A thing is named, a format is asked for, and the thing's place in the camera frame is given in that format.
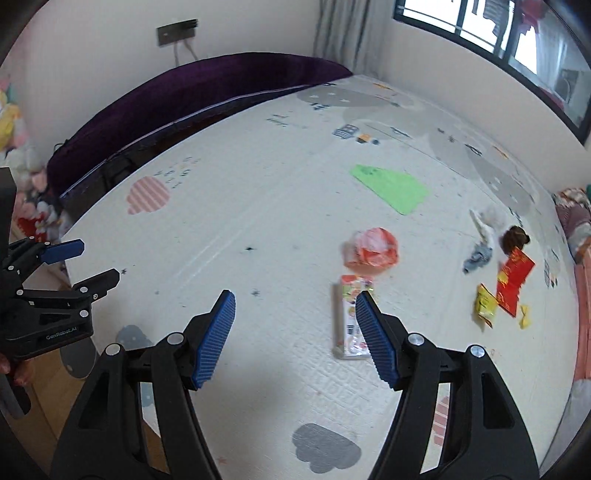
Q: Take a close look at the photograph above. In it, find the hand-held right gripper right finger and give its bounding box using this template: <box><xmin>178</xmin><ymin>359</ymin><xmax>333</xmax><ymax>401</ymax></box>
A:
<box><xmin>355</xmin><ymin>291</ymin><xmax>541</xmax><ymax>480</ymax></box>

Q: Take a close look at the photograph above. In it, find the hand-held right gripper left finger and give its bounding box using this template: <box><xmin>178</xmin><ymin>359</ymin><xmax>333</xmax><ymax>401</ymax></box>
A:
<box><xmin>48</xmin><ymin>289</ymin><xmax>237</xmax><ymax>480</ymax></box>

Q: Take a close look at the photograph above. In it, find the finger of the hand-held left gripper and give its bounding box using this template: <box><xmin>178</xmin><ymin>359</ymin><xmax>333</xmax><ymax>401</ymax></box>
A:
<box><xmin>0</xmin><ymin>236</ymin><xmax>86</xmax><ymax>289</ymax></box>
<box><xmin>14</xmin><ymin>269</ymin><xmax>122</xmax><ymax>308</ymax></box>

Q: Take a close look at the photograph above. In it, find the colourful snack box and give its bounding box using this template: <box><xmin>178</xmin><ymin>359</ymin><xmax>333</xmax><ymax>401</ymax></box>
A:
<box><xmin>333</xmin><ymin>274</ymin><xmax>376</xmax><ymax>361</ymax></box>

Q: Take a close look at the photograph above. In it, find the red envelope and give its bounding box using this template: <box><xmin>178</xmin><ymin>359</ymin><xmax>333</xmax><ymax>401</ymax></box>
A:
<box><xmin>495</xmin><ymin>248</ymin><xmax>536</xmax><ymax>318</ymax></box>

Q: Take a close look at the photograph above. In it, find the person's left hand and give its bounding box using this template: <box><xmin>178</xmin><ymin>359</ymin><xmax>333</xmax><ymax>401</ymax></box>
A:
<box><xmin>0</xmin><ymin>354</ymin><xmax>34</xmax><ymax>386</ymax></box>

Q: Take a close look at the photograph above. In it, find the orange plastic bag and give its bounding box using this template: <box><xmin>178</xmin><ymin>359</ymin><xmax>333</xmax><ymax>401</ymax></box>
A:
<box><xmin>342</xmin><ymin>227</ymin><xmax>400</xmax><ymax>269</ymax></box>

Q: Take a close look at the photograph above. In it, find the yellow snack packet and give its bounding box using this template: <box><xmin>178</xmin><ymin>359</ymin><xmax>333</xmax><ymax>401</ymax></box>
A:
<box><xmin>472</xmin><ymin>283</ymin><xmax>499</xmax><ymax>330</ymax></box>

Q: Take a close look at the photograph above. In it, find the grey cloth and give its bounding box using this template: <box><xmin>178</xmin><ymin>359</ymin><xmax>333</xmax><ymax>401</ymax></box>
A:
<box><xmin>463</xmin><ymin>241</ymin><xmax>494</xmax><ymax>274</ymax></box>

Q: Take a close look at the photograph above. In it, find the pile of plush toys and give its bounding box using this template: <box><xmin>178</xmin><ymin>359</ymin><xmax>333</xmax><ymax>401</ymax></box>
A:
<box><xmin>0</xmin><ymin>76</ymin><xmax>70</xmax><ymax>241</ymax></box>

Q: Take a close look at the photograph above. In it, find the printed play mat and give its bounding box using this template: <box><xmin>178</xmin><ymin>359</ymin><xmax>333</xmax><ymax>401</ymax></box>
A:
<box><xmin>60</xmin><ymin>76</ymin><xmax>583</xmax><ymax>480</ymax></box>

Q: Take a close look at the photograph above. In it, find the white knitted cloth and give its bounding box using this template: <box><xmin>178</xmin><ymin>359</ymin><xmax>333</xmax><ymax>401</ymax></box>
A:
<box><xmin>468</xmin><ymin>209</ymin><xmax>492</xmax><ymax>244</ymax></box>

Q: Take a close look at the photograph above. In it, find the green paper sheet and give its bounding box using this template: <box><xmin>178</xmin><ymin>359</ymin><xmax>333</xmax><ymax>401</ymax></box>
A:
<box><xmin>349</xmin><ymin>165</ymin><xmax>431</xmax><ymax>216</ymax></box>

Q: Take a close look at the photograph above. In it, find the clear plastic bag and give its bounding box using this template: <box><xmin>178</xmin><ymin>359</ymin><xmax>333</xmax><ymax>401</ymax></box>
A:
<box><xmin>478</xmin><ymin>204</ymin><xmax>509</xmax><ymax>232</ymax></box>

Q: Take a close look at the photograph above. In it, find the brown towel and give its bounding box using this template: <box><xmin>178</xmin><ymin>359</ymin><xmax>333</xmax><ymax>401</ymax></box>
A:
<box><xmin>501</xmin><ymin>225</ymin><xmax>532</xmax><ymax>257</ymax></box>

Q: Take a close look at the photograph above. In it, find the purple blanket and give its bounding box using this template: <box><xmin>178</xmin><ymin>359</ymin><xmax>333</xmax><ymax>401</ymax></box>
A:
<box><xmin>46</xmin><ymin>53</ymin><xmax>354</xmax><ymax>208</ymax></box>

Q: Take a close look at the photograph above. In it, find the striped cloth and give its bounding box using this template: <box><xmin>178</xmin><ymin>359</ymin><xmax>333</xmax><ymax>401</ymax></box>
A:
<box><xmin>554</xmin><ymin>187</ymin><xmax>591</xmax><ymax>264</ymax></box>

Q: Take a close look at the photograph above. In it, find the grey curtain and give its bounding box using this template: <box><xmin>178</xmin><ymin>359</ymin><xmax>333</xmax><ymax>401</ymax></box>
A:
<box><xmin>313</xmin><ymin>0</ymin><xmax>404</xmax><ymax>77</ymax></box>

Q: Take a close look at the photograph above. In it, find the dark framed window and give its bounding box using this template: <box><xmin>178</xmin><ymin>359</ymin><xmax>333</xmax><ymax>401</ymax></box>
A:
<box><xmin>392</xmin><ymin>0</ymin><xmax>591</xmax><ymax>144</ymax></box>

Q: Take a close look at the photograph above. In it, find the white cable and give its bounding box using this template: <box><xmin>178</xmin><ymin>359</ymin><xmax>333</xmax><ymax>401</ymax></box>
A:
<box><xmin>173</xmin><ymin>41</ymin><xmax>199</xmax><ymax>63</ymax></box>

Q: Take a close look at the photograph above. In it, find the dark wall socket plate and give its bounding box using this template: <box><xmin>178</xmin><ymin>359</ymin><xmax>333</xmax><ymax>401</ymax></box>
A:
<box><xmin>157</xmin><ymin>19</ymin><xmax>199</xmax><ymax>47</ymax></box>

